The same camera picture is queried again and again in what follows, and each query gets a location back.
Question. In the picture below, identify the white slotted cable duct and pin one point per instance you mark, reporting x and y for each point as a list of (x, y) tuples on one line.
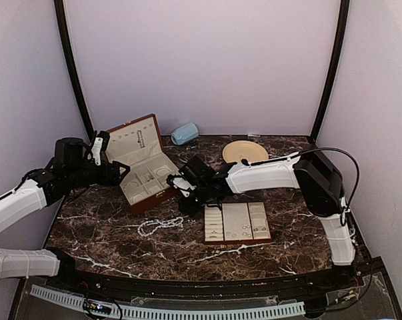
[(147, 308)]

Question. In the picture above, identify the silver charm jewelry pile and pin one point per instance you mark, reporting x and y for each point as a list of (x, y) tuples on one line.
[(148, 177)]

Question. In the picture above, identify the cream ceramic plate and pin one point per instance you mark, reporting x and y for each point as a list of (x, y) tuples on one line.
[(238, 150)]

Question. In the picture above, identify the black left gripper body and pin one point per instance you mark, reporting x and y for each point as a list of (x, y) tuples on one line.
[(78, 176)]

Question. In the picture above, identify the red wooden jewelry box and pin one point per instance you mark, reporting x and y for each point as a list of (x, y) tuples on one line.
[(138, 144)]

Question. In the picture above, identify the red earring tray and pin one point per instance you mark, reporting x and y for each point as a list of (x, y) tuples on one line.
[(236, 223)]

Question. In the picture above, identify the silver bangle right compartment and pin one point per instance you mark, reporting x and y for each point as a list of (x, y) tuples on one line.
[(169, 182)]

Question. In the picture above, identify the light blue cup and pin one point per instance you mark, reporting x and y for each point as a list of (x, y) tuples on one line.
[(184, 134)]

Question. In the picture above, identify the silver bangle left compartment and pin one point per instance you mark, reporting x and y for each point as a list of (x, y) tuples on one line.
[(131, 185)]

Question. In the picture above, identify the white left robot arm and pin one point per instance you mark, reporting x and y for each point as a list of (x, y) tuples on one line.
[(17, 206)]

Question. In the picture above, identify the silver bangle back compartment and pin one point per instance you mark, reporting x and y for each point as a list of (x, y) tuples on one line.
[(162, 171)]

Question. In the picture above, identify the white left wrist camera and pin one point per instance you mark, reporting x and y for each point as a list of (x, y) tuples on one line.
[(98, 146)]

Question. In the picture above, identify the silver bangle compartment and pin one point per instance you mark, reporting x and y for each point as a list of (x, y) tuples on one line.
[(169, 182), (138, 197), (162, 171), (131, 185)]

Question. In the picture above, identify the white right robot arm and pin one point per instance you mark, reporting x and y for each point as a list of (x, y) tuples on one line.
[(311, 171)]

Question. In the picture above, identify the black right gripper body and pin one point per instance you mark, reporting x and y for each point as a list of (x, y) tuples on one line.
[(203, 198)]

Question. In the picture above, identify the silver bangle front compartment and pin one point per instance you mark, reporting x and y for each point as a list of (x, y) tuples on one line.
[(138, 197)]

